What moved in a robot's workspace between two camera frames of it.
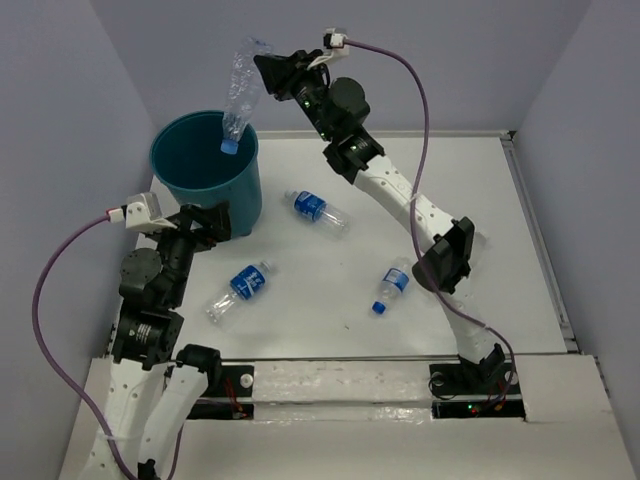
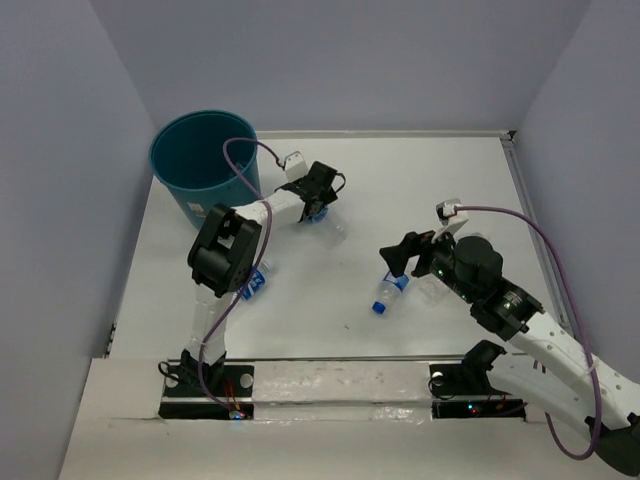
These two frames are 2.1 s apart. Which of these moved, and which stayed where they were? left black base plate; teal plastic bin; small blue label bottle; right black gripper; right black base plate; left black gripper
Moved: left black gripper; right black gripper
Stayed: teal plastic bin; right black base plate; left black base plate; small blue label bottle
